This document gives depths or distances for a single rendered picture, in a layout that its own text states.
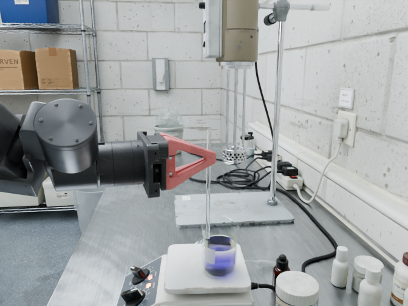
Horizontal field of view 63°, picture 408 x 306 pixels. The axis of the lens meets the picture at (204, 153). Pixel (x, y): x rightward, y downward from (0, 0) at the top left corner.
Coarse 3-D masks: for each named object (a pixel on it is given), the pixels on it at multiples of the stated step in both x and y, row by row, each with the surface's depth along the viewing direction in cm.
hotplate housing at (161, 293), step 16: (160, 256) 56; (160, 272) 51; (160, 288) 47; (256, 288) 54; (160, 304) 44; (176, 304) 44; (192, 304) 44; (208, 304) 44; (224, 304) 44; (240, 304) 44
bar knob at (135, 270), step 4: (132, 268) 53; (136, 268) 53; (140, 268) 52; (144, 268) 54; (132, 272) 53; (136, 272) 52; (140, 272) 52; (144, 272) 53; (148, 272) 53; (136, 276) 53; (140, 276) 52; (144, 276) 52; (132, 280) 53; (136, 280) 52; (140, 280) 52; (136, 284) 52
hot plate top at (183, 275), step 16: (176, 256) 52; (192, 256) 52; (240, 256) 52; (176, 272) 48; (192, 272) 48; (240, 272) 48; (176, 288) 44; (192, 288) 44; (208, 288) 44; (224, 288) 44; (240, 288) 44
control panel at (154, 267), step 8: (152, 264) 55; (160, 264) 54; (152, 272) 53; (128, 280) 54; (144, 280) 52; (152, 280) 50; (128, 288) 52; (144, 288) 49; (152, 288) 48; (120, 296) 51; (144, 296) 47; (152, 296) 46; (120, 304) 49; (144, 304) 46; (152, 304) 45
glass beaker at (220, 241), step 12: (216, 216) 50; (204, 228) 45; (216, 228) 49; (228, 228) 49; (204, 240) 46; (216, 240) 45; (228, 240) 45; (204, 252) 46; (216, 252) 45; (228, 252) 45; (204, 264) 47; (216, 264) 45; (228, 264) 46; (216, 276) 46; (228, 276) 46
